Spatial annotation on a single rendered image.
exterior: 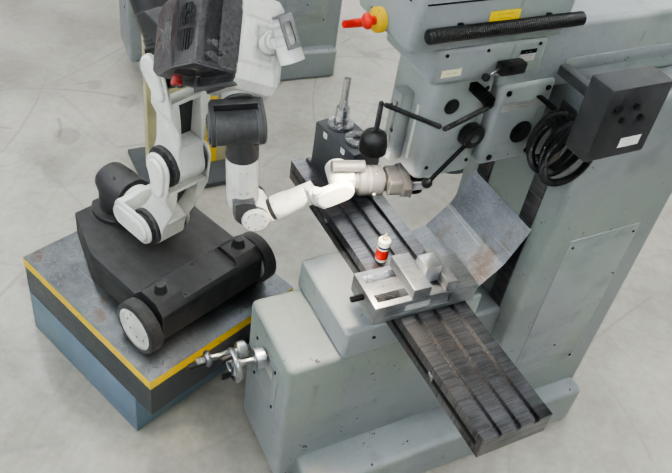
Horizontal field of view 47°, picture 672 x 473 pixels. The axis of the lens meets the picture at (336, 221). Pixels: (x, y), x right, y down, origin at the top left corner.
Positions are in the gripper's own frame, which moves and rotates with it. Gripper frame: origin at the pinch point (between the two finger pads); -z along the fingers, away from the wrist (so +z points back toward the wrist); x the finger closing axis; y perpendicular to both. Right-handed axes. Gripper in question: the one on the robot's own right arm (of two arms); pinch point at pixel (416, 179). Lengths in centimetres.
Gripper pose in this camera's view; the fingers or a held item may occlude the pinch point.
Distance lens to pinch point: 226.8
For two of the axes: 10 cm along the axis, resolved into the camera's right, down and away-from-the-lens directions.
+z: -9.7, 0.3, -2.3
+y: -1.4, 7.4, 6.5
